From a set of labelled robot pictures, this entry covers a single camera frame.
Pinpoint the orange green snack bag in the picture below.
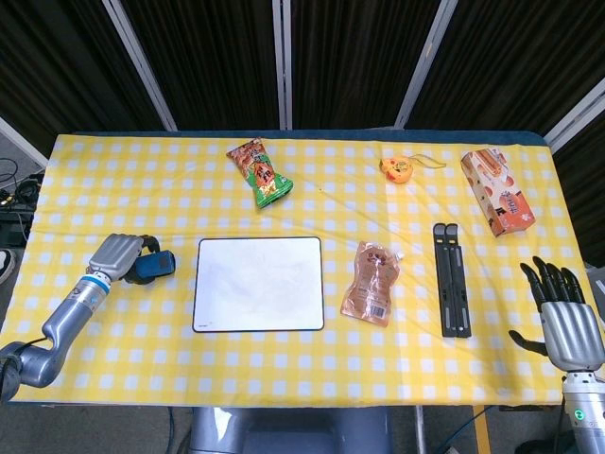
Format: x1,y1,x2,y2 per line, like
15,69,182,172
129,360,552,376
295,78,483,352
225,136,294,211

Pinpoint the blue whiteboard eraser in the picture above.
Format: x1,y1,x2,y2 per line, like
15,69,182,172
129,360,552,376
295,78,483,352
131,250,177,285

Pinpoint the orange spouted drink pouch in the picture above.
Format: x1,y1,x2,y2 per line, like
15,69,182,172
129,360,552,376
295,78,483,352
340,240,406,327

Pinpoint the black folding stand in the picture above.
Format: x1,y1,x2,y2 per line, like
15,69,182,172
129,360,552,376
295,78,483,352
432,222,474,339

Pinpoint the orange toy with cord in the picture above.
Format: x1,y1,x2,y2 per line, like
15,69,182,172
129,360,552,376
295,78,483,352
379,153,448,184

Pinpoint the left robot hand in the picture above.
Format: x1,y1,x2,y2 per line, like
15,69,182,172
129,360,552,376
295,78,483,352
87,233,163,286

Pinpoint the white whiteboard with black frame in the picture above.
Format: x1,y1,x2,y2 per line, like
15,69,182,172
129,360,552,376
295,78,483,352
192,236,326,333

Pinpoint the black cables bundle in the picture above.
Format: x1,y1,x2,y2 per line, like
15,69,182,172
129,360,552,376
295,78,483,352
0,158,43,209

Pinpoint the yellow white checkered tablecloth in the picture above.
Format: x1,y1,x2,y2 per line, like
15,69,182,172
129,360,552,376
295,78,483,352
0,133,598,409

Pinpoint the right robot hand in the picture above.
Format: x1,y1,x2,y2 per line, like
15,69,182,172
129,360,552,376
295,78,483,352
508,255,605,375

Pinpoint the orange biscuit box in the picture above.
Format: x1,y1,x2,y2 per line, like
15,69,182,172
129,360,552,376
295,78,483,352
460,147,537,238

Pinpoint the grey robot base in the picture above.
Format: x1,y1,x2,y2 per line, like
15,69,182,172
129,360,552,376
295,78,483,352
188,405,393,454

